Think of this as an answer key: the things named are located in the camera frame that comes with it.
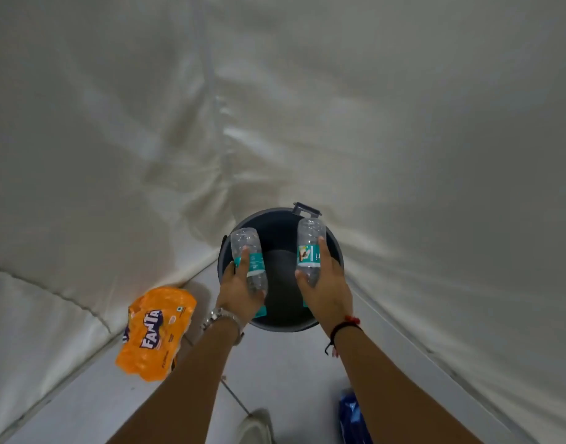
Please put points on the blue plastic packet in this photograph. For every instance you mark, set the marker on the blue plastic packet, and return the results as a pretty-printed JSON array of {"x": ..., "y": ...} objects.
[{"x": 352, "y": 418}]

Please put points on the white fabric backdrop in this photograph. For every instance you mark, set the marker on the white fabric backdrop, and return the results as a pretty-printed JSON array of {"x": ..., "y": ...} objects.
[{"x": 403, "y": 110}]

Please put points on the person's right forearm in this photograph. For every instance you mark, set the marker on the person's right forearm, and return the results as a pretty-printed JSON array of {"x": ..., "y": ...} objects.
[{"x": 394, "y": 393}]

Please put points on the silver wristwatch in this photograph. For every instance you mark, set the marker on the silver wristwatch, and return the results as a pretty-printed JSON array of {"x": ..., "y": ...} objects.
[{"x": 224, "y": 316}]

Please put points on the person's left forearm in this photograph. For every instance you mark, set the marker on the person's left forearm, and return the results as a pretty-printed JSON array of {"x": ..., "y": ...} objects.
[{"x": 186, "y": 388}]

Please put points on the person's right hand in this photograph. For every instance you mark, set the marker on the person's right hand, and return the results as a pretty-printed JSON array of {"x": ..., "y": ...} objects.
[{"x": 329, "y": 295}]

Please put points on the clear bottle with teal label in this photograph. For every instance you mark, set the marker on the clear bottle with teal label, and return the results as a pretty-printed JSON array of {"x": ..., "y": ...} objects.
[
  {"x": 249, "y": 245},
  {"x": 309, "y": 240}
]

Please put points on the person's left hand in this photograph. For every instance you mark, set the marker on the person's left hand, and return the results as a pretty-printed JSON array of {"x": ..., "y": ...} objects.
[{"x": 234, "y": 293}]

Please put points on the white shoe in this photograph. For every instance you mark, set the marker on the white shoe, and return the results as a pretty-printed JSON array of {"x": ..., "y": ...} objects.
[{"x": 255, "y": 430}]

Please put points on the dark grey plastic bucket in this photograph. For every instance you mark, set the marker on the dark grey plastic bucket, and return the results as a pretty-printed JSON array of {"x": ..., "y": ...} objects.
[{"x": 280, "y": 272}]

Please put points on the person's right thumb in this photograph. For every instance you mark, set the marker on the person's right thumb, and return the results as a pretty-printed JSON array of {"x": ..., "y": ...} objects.
[{"x": 303, "y": 279}]

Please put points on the orange soda bottle pack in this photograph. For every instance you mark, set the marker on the orange soda bottle pack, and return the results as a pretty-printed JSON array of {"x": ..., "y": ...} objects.
[{"x": 156, "y": 332}]

